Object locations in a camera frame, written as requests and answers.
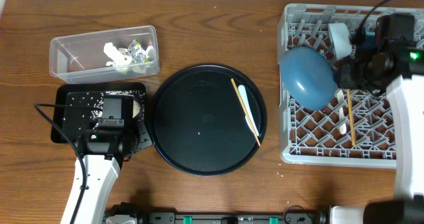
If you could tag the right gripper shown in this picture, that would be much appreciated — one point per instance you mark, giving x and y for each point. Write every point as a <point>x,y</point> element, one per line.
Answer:
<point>342,77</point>

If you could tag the light blue bowl with rice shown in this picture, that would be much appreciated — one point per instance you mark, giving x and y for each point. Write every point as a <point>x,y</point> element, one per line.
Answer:
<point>340,39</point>

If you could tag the white tissue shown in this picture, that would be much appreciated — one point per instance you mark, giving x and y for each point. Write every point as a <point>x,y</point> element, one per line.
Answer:
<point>150,53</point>
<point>119,57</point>

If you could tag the yellow foil snack wrapper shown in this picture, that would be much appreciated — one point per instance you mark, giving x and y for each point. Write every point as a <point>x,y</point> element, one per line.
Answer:
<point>137,52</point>

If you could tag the dark blue plate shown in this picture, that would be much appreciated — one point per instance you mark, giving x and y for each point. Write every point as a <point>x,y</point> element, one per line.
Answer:
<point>308,77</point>

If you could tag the round black serving tray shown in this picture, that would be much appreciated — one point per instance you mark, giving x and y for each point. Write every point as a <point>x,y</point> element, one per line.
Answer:
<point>198,124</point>

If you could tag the wooden chopstick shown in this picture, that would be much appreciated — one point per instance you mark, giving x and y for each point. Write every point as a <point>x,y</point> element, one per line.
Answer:
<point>350,117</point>
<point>245,111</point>

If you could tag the light blue plastic knife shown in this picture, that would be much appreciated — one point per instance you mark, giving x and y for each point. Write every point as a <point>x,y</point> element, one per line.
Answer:
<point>243,93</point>

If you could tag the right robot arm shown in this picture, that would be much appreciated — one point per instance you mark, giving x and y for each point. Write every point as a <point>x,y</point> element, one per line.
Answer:
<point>394,66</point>

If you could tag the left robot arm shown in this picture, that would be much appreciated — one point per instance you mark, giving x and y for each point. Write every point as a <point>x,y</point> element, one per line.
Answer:
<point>118,133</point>

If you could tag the clear plastic waste bin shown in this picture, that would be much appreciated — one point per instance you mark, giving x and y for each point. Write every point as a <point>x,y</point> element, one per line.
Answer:
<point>79,58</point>

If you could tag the grey dishwasher rack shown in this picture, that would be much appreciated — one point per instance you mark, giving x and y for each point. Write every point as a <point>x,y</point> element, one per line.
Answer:
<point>313,137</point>

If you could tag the black rectangular tray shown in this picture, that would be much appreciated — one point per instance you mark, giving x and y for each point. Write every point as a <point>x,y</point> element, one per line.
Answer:
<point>108,86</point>

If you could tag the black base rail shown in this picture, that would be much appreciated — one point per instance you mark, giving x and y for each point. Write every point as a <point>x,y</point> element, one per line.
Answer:
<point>294,216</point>

